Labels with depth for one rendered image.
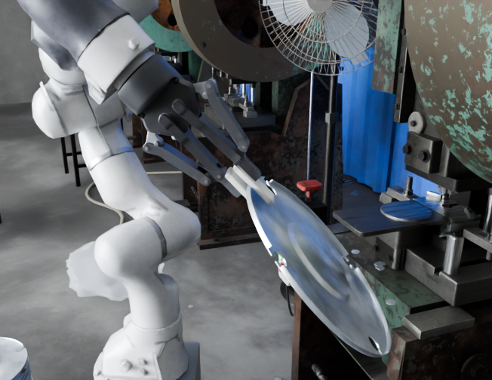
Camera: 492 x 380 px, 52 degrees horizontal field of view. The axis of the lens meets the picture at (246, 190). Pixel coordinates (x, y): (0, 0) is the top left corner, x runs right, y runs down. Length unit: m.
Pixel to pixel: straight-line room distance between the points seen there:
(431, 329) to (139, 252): 0.62
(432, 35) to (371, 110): 2.93
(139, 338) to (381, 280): 0.58
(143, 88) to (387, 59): 0.84
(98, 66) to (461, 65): 0.48
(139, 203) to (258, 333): 1.16
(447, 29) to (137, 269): 0.72
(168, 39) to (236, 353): 2.70
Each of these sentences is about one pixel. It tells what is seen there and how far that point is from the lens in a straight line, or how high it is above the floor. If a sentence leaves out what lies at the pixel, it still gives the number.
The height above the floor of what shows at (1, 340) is 0.23.
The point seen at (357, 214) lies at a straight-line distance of 1.29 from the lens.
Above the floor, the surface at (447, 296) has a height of 0.66.
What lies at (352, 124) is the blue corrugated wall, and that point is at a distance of 3.93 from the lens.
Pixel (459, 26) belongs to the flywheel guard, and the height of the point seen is 1.24.
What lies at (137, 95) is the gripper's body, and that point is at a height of 1.17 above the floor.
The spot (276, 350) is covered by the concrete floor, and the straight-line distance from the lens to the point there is 2.08.
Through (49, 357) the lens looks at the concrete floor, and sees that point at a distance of 2.18.
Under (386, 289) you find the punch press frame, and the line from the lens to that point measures 1.25.
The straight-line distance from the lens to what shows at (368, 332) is 0.70.
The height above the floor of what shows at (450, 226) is 0.76.
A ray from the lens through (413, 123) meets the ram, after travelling 1.31.
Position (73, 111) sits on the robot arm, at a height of 1.07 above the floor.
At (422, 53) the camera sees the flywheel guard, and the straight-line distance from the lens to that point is 0.82.
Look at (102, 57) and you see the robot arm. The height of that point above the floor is 1.21.
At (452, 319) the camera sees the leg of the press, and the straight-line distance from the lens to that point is 1.19.
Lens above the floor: 1.27
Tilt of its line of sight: 20 degrees down
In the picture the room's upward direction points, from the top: straight up
